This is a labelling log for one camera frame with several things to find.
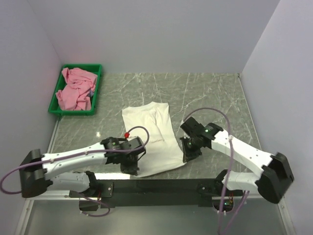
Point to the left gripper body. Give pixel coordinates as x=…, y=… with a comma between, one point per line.
x=130, y=165

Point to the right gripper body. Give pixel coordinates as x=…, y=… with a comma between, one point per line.
x=191, y=147

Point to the white t-shirt with red print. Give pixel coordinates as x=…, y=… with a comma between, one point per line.
x=162, y=150

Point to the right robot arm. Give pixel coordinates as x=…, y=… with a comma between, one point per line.
x=270, y=175

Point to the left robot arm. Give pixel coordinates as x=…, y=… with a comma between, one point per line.
x=48, y=171

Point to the black base beam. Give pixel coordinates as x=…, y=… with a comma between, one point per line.
x=162, y=192

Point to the pink t-shirt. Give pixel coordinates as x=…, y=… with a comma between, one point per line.
x=80, y=85

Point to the green plastic bin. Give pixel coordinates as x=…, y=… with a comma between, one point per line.
x=54, y=106

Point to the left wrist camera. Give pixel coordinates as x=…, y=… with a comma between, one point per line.
x=129, y=137

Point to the aluminium rail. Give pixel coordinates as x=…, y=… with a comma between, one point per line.
x=64, y=195

